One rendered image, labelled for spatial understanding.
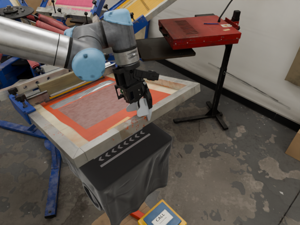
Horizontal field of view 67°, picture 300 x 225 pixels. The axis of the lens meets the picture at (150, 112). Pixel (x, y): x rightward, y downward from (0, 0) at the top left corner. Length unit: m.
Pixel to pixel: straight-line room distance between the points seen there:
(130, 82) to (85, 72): 0.21
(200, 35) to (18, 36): 1.53
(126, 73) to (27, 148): 2.08
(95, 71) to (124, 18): 0.19
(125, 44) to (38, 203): 1.78
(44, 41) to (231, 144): 2.23
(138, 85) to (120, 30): 0.17
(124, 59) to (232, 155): 1.93
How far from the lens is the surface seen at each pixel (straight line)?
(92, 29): 0.67
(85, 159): 0.71
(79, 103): 1.13
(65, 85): 1.27
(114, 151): 1.11
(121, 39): 0.67
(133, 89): 0.71
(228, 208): 2.10
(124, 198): 1.22
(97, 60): 0.53
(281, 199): 2.32
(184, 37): 1.85
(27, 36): 0.55
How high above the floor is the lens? 1.79
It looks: 40 degrees down
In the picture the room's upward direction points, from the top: straight up
